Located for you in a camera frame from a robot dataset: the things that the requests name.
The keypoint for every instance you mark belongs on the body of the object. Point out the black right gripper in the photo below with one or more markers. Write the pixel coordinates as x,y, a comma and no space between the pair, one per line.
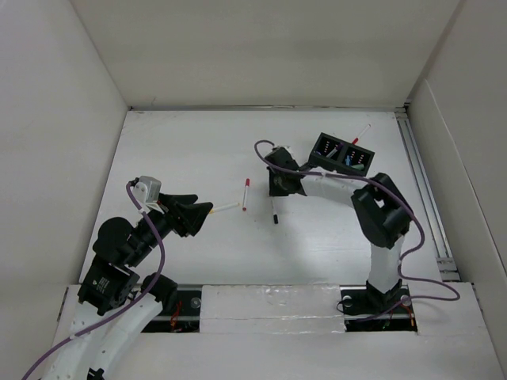
274,188

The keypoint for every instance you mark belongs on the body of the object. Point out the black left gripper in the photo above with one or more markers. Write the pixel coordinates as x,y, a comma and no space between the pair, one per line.
181,210

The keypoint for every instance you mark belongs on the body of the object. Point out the black capped white marker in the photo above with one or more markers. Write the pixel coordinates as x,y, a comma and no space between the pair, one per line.
274,212

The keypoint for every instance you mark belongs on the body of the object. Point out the red capped marker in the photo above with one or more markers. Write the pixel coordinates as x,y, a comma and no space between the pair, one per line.
361,134
245,194

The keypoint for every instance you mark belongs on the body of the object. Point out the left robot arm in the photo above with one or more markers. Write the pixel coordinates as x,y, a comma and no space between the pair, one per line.
114,303

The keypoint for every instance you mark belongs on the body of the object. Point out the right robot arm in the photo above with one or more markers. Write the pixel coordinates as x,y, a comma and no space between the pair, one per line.
381,210

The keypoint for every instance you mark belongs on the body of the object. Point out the black desk organizer box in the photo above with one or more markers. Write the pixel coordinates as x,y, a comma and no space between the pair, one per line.
326,143

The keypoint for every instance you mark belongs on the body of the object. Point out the yellow capped white marker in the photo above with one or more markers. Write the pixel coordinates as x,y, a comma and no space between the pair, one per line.
224,208

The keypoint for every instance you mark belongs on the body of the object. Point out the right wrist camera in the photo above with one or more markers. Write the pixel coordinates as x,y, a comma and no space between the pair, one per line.
286,147

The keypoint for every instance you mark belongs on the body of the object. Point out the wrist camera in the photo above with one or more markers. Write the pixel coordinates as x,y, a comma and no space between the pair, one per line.
146,189
286,147

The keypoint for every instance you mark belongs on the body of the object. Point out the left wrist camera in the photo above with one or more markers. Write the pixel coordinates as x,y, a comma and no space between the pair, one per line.
146,189

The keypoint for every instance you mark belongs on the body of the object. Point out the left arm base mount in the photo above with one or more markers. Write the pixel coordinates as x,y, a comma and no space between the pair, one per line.
181,305

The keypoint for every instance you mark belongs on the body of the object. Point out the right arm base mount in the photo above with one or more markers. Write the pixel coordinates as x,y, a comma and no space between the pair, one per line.
361,315

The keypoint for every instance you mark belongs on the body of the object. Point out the aluminium rail right side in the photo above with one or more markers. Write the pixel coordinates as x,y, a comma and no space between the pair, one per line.
445,261

